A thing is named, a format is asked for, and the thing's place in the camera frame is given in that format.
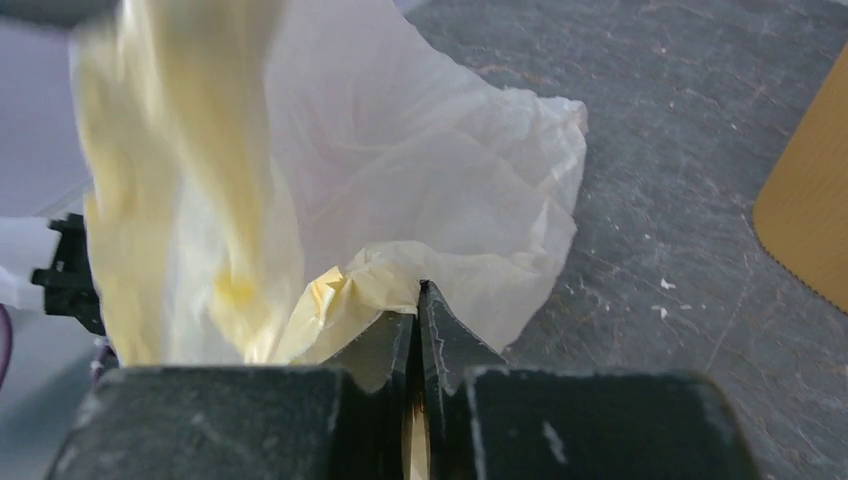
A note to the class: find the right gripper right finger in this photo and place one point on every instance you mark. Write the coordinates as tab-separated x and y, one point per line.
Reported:
448	350

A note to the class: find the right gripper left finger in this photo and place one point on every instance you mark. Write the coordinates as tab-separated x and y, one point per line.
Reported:
371	423

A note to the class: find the cream plastic trash bag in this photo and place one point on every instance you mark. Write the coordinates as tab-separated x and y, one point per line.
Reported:
270	176

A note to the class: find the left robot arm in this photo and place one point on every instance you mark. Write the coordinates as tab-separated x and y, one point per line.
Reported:
45	269

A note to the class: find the yellow plastic trash bin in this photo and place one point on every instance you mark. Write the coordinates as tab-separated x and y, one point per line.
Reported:
800	215

